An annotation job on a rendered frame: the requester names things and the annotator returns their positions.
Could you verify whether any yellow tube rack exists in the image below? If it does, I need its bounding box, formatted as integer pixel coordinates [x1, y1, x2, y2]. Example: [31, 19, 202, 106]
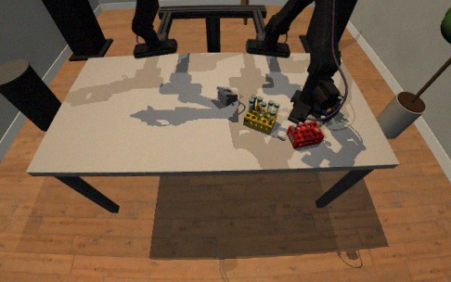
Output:
[243, 106, 277, 135]

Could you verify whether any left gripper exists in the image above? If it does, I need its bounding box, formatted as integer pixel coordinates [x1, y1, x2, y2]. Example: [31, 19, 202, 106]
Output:
[290, 88, 319, 120]

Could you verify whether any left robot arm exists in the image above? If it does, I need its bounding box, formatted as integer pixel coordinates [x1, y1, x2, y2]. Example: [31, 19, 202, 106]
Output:
[248, 0, 341, 110]

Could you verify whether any red tube rack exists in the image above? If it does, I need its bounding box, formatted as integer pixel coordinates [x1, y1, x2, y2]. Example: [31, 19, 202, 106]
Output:
[287, 122, 325, 148]

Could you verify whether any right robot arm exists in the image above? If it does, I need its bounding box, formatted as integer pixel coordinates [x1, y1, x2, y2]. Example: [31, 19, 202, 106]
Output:
[132, 0, 175, 55]

